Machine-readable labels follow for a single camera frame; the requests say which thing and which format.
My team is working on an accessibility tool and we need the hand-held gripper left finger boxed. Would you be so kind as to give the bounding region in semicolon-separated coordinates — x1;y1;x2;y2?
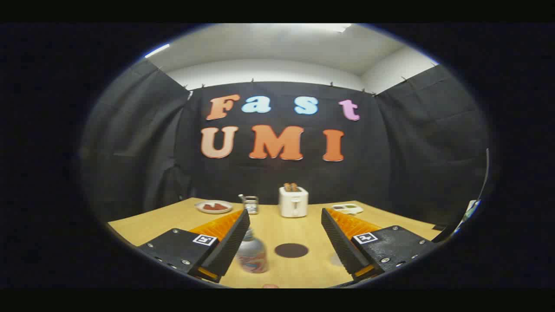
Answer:
138;209;251;283

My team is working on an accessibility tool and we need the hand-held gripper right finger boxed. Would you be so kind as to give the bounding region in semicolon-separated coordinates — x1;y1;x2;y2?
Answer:
321;207;438;283

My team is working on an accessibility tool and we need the silver juice bottle printed label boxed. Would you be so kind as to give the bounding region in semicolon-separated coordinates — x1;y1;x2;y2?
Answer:
236;227;268;273

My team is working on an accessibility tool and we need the dark brown round coaster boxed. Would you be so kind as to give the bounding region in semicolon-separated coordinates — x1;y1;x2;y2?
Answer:
274;243;309;259

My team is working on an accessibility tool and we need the white and green device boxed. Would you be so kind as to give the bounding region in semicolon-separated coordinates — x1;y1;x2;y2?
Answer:
331;203;364;215

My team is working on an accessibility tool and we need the white plate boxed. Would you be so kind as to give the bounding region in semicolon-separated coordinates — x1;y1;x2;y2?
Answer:
195;200;233;215

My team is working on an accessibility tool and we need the wooden table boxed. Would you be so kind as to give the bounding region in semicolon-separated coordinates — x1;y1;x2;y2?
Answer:
108;198;443;289

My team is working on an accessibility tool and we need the white toaster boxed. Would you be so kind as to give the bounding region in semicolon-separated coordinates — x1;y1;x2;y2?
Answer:
278;186;309;218

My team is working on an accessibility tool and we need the black backdrop cloth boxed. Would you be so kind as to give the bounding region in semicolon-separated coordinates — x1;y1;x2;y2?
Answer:
80;58;490;227

